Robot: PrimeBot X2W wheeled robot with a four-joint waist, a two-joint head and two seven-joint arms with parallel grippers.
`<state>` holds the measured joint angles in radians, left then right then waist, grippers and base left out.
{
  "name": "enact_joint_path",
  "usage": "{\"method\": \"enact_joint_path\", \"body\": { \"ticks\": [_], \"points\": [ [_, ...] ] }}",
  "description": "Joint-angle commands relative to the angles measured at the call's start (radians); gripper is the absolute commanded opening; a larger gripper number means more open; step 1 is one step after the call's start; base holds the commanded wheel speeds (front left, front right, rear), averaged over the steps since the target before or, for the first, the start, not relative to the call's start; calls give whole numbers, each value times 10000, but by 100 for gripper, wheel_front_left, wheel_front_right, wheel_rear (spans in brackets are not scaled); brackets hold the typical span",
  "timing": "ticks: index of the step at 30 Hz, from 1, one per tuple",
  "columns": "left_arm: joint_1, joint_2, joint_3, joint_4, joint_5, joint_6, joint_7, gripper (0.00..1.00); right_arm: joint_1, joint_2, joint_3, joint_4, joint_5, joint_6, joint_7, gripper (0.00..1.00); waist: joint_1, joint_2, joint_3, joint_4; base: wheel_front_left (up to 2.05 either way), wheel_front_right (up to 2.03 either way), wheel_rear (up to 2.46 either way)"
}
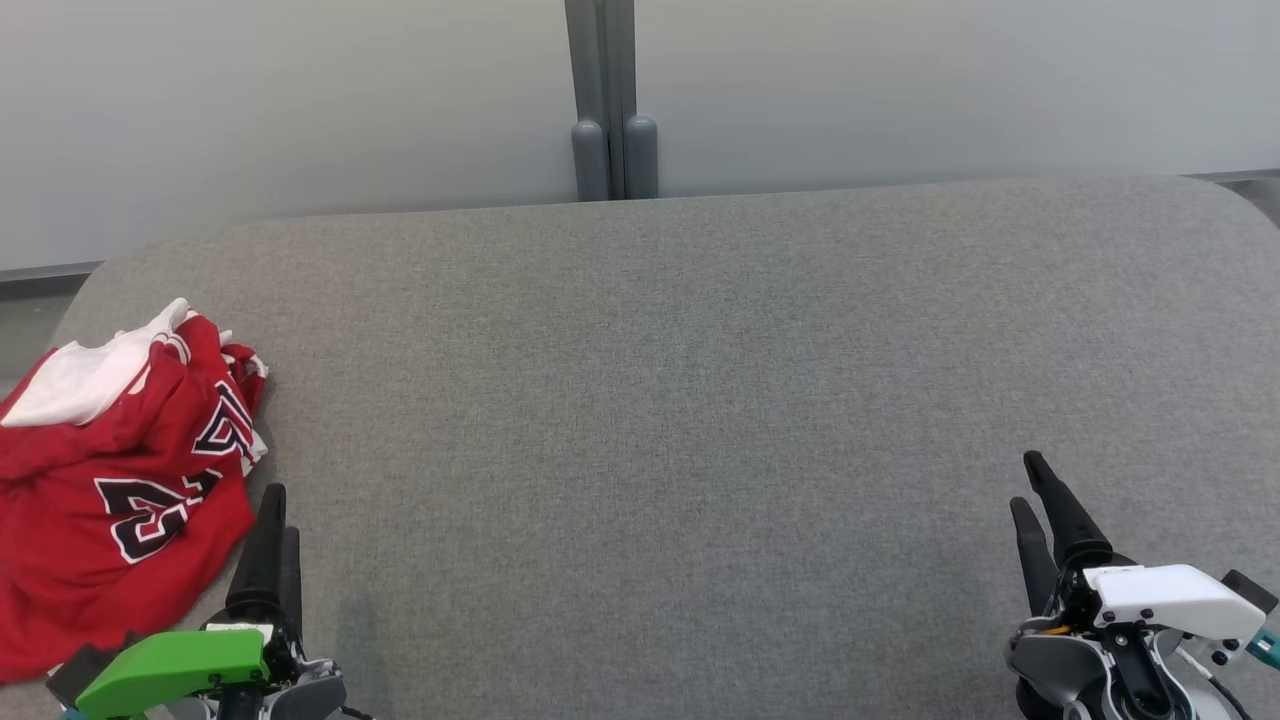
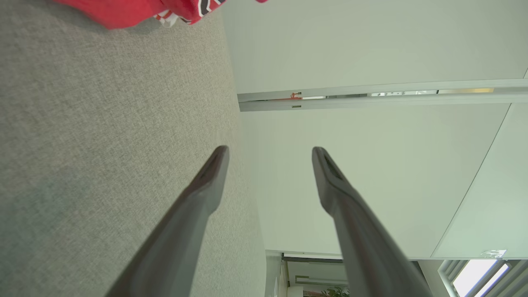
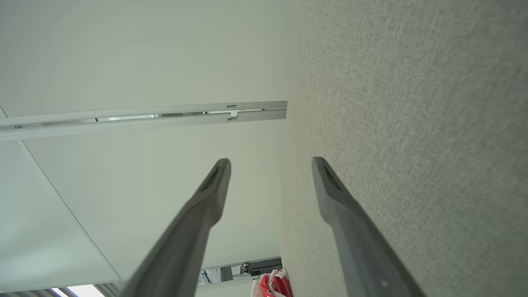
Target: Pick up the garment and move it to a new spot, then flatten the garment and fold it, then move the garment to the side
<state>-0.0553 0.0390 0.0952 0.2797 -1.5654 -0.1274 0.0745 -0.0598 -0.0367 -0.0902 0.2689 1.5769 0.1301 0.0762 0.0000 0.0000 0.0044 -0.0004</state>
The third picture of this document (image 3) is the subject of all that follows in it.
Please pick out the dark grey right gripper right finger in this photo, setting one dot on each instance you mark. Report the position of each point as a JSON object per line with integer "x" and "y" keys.
{"x": 363, "y": 247}

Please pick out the red and white basketball jersey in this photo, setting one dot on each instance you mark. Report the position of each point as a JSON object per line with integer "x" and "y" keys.
{"x": 282, "y": 284}

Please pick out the black background equipment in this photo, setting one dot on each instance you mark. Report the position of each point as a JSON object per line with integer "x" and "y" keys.
{"x": 266, "y": 267}

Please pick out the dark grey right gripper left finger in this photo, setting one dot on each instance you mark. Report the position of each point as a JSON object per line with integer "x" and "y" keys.
{"x": 181, "y": 247}

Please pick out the grey window blinds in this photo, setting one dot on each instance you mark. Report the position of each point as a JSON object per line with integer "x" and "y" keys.
{"x": 107, "y": 290}

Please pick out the white aluminium wall rail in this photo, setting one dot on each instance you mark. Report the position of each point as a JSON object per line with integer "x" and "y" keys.
{"x": 123, "y": 125}

